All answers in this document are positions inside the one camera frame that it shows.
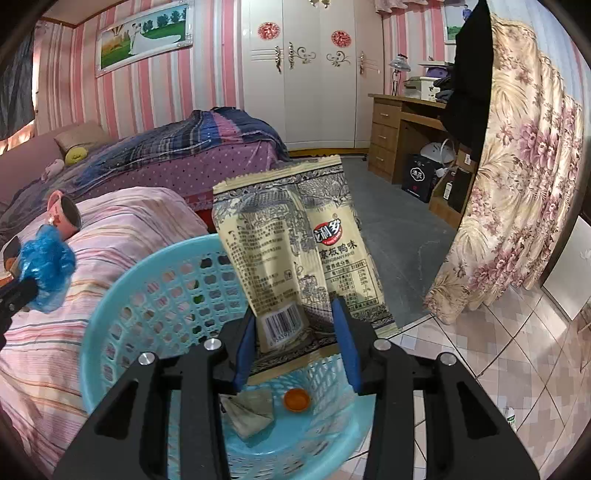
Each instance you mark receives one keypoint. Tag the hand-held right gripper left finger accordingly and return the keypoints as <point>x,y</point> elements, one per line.
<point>243,355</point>

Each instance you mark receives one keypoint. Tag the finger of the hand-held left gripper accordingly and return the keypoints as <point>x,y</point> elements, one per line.
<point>16,295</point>
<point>8,256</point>

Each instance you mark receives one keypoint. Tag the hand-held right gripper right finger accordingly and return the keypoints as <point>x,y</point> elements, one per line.
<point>347,346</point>

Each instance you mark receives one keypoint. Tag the blue plastic bag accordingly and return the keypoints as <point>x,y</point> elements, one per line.
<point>44,267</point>

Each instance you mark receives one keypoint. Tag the light blue plastic basket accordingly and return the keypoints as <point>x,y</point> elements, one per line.
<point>152,295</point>

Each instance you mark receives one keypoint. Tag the beige printed snack packet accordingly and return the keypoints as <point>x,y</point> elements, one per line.
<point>277,240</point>

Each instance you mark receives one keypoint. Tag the crumpled grey wrapper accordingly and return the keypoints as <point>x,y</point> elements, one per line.
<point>251,412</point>

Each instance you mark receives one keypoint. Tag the orange bottle cap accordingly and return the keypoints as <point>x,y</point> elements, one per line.
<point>296,399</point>

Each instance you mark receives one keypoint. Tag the pink toy handbag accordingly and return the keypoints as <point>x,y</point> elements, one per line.
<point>64,216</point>

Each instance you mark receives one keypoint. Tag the pink plush toy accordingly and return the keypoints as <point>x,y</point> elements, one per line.
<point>51,169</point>

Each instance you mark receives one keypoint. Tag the pink upholstered headboard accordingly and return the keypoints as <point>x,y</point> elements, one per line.
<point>27,157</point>

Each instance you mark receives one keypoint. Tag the pink striped bed sheet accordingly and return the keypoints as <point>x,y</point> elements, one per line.
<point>115,230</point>

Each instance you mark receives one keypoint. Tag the yellow plush toy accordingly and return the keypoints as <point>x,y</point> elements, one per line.
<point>76,155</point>

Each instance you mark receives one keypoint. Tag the tan pillow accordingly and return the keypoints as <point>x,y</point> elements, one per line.
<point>81,136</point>

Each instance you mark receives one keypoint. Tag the red bed skirt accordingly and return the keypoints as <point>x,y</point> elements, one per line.
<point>205,220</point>

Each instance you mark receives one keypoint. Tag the dark window curtain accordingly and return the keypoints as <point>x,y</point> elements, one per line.
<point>16,83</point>

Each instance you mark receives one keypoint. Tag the small white green bottle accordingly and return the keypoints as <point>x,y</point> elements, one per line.
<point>510,418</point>

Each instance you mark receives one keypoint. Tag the bed with plaid blanket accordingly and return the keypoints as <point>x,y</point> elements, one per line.
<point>152,147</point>

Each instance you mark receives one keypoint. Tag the black box with white logo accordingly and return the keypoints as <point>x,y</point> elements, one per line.
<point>418,178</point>

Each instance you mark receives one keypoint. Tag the purple dotted bed sheet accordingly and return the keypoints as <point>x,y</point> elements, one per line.
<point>207,170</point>

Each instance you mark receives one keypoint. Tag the wooden desk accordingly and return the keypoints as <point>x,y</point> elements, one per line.
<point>388,134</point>

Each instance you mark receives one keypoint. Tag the white round appliance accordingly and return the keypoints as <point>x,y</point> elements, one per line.
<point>438,148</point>

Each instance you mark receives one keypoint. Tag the cardboard box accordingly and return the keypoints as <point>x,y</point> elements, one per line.
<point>467,158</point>

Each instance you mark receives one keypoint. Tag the floral curtain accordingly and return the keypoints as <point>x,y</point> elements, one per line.
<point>517,184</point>

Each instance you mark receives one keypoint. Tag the white board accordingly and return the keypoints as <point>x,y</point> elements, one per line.
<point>570,272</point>

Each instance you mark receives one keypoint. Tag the white wardrobe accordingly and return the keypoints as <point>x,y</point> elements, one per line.
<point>318,92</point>

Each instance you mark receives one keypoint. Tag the white storage box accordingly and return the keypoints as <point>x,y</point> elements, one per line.
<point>422,86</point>

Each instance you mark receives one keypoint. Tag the dark clothes pile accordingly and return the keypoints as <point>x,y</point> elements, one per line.
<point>444,90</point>

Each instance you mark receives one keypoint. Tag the black hanging coat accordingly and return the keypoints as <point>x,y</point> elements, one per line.
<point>468,92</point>

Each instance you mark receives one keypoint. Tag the desk lamp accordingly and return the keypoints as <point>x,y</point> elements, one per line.
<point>398,64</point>

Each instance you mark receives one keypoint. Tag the purple box lid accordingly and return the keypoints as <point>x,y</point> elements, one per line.
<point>436,72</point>

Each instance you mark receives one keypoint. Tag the red paper decoration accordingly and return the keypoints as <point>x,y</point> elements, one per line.
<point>340,39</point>
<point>269,31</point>

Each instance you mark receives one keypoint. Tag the pink curtain valance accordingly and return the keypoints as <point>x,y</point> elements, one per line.
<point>406,5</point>

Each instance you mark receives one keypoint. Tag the large framed wall picture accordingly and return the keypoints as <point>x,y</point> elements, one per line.
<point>138,41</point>

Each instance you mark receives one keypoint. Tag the small framed wall photo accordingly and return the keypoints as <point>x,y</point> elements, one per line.
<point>453,23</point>

